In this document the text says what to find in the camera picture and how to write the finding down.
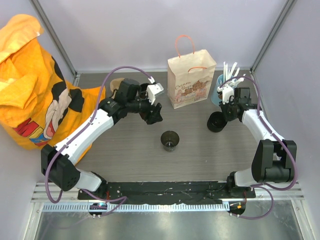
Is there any single black coffee cup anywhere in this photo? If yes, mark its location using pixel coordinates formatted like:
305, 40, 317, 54
160, 130, 180, 152

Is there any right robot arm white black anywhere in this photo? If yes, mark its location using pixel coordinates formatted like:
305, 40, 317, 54
217, 85, 297, 198

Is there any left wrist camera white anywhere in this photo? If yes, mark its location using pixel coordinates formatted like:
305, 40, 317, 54
146, 83, 164, 105

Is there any light blue straw tin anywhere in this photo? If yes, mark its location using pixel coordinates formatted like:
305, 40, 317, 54
211, 73, 239, 107

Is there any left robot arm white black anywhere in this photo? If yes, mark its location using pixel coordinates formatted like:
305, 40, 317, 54
41, 78, 164, 200

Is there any black cup with lid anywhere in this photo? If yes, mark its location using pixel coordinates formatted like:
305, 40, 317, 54
207, 111, 227, 133

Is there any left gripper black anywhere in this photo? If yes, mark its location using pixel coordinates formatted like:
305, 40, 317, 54
126, 90, 163, 124

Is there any slotted cable duct rail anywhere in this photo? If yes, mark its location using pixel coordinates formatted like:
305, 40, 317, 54
42, 201, 230, 213

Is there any orange cartoon cloth bag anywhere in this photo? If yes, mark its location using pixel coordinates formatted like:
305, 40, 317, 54
0, 14, 106, 150

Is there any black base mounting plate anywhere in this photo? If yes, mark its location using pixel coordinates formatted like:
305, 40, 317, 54
91, 181, 256, 205

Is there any paper bag with orange handles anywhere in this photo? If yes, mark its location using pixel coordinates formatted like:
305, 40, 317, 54
167, 35, 217, 109

